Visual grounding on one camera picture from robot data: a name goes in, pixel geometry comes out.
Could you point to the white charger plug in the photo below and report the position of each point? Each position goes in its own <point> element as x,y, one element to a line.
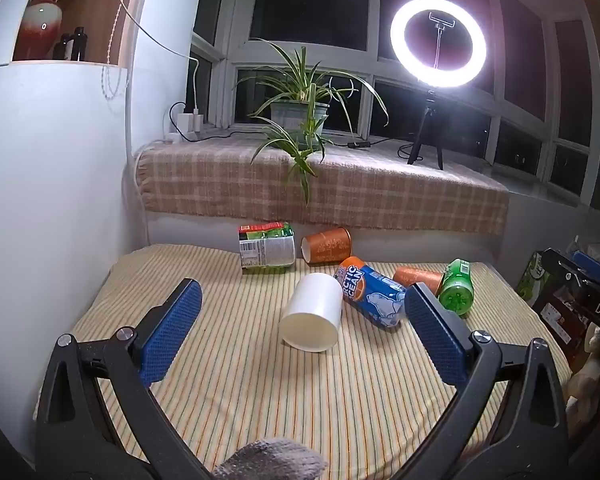
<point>183,122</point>
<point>197,119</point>

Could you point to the black bottle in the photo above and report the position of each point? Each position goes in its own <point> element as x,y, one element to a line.
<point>80,42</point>
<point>64,49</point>

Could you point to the large orange patterned cup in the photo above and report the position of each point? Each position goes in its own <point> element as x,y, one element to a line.
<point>330,246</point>

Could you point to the striped yellow cloth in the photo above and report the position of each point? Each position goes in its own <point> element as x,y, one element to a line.
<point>260,390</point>

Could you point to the grey plant pot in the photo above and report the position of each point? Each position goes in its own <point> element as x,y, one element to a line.
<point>287,115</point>

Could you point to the black tripod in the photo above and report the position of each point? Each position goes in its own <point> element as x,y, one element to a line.
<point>426,120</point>

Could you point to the green and white bag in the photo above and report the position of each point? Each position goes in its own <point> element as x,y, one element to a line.
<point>530,280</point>

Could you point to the spider plant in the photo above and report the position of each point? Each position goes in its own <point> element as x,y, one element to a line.
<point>300,85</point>

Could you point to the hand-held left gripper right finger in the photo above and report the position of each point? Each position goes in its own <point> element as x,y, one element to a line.
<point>437,340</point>

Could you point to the small orange patterned cup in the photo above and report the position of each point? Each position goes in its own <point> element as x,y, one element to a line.
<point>417,277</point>

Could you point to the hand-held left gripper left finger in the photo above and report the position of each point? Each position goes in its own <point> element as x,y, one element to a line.
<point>172,330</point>

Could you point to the cream figurine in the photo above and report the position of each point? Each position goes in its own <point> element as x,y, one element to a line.
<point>587,365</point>

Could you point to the red and white vase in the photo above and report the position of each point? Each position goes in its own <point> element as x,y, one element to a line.
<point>42,15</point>

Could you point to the blue drink can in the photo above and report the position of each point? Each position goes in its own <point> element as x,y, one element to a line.
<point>372,296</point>

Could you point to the dark box with red label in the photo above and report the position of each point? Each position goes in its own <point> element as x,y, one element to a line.
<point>557,317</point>

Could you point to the plaid brown cloth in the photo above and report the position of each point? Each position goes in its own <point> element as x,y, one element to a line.
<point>380,190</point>

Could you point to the white cup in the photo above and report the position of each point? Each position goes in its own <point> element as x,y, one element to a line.
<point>312,310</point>

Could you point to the phone clamp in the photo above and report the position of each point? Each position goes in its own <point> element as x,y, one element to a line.
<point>436,22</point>

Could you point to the green drink can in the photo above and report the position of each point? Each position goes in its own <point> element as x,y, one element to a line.
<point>457,287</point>

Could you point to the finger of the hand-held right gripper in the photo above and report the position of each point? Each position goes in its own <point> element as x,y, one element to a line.
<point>562,266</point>
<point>591,264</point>

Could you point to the person's left hand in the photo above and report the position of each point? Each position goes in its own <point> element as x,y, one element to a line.
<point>270,460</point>

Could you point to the white and green labelled can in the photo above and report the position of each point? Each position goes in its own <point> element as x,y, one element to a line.
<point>267,250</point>

